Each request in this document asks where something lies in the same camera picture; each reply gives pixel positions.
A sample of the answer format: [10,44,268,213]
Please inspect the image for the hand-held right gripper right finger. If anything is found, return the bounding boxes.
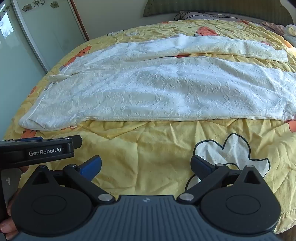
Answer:
[178,154,267,206]

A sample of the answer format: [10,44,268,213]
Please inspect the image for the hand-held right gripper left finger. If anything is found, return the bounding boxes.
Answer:
[30,155,115,206]

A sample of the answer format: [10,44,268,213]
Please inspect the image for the white textured pants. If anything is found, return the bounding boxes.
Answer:
[19,34,296,131]

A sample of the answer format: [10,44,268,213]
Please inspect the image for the person's left hand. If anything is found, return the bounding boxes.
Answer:
[0,165,30,240]

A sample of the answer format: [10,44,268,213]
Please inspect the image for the yellow printed bed blanket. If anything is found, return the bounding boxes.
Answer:
[5,19,296,234]

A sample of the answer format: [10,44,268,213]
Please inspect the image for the grey patterned pillow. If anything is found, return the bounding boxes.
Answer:
[174,11,287,32]

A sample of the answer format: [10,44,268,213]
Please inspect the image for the green patterned headboard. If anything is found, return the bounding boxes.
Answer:
[143,0,295,24]

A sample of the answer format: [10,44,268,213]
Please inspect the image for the pink floral cloth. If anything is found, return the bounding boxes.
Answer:
[265,22,296,48]

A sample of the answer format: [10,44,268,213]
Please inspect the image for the brown wooden wardrobe frame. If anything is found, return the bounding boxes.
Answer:
[69,0,90,41]

